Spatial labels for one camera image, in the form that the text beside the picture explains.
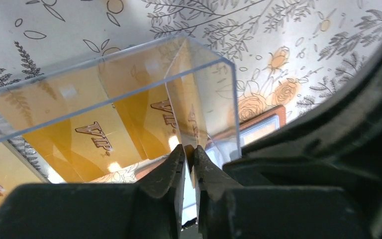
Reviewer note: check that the tan leather card holder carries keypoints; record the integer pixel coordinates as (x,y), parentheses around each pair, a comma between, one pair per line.
(250,131)

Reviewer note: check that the clear acrylic card box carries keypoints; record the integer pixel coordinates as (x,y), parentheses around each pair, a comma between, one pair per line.
(216,80)

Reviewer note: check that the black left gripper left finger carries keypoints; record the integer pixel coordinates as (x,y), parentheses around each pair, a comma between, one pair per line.
(150,208)

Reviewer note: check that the floral patterned table mat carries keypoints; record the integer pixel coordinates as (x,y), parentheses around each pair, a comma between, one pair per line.
(291,53)

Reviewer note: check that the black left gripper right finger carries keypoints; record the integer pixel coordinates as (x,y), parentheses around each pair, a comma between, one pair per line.
(229,210)

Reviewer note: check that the yellow credit cards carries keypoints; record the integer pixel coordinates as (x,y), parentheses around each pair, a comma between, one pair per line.
(105,143)

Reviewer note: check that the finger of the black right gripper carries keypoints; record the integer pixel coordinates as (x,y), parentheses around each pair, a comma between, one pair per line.
(336,144)

